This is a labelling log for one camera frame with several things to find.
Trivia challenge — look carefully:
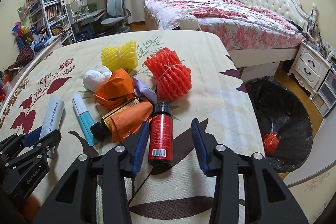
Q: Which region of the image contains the white blue toothpaste tube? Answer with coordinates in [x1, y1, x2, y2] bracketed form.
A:
[39, 96, 64, 140]

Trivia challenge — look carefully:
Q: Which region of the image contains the white teal long box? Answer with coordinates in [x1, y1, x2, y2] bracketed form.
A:
[72, 93, 98, 147]

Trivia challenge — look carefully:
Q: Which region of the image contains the red plastic bag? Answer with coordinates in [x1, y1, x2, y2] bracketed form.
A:
[263, 131, 279, 156]

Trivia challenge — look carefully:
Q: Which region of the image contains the amber gold label bottle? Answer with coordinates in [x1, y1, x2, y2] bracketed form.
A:
[89, 97, 141, 142]

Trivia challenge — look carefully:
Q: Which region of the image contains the red small bottle black cap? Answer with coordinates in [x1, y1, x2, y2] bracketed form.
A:
[148, 102, 173, 166]

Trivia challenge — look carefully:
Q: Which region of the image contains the orange paper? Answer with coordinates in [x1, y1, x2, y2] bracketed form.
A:
[109, 101, 153, 143]
[93, 68, 134, 110]

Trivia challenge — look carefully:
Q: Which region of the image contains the lilac paper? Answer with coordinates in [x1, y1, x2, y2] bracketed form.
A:
[131, 76, 157, 106]

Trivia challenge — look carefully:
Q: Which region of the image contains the red foam fruit net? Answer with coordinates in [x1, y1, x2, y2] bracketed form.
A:
[144, 48, 192, 101]

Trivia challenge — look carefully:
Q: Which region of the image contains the black lined trash bin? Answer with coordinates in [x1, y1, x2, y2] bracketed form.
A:
[244, 76, 313, 173]

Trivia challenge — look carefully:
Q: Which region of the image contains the cream floral bedsheet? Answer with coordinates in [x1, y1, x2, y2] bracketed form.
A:
[1, 31, 264, 223]

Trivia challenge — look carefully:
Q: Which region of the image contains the white crumpled paper ball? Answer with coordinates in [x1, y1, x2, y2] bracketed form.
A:
[83, 65, 112, 93]

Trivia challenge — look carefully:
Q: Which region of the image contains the colourful paper pinwheel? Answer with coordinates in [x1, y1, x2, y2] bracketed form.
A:
[11, 21, 30, 37]

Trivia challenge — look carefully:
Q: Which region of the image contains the clear plastic drawer unit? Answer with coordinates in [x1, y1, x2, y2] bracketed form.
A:
[312, 68, 336, 118]

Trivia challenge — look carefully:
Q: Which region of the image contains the yellow foam fruit net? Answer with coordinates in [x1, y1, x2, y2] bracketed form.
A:
[101, 40, 138, 72]

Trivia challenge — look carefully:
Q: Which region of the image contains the study desk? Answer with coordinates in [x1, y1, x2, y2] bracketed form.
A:
[66, 0, 105, 42]

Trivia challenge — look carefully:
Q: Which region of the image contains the white nightstand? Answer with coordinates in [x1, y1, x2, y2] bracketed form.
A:
[287, 42, 331, 100]

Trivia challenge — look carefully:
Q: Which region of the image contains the grey desk chair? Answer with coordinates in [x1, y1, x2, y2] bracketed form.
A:
[101, 0, 131, 36]

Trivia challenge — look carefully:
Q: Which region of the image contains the pink floral quilt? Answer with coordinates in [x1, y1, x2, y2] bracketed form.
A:
[144, 0, 303, 51]

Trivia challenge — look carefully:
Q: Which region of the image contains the white bed frame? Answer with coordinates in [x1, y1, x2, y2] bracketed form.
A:
[143, 8, 300, 83]

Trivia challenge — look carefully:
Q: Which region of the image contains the white round bed post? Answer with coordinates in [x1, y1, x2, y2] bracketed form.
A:
[179, 14, 201, 31]

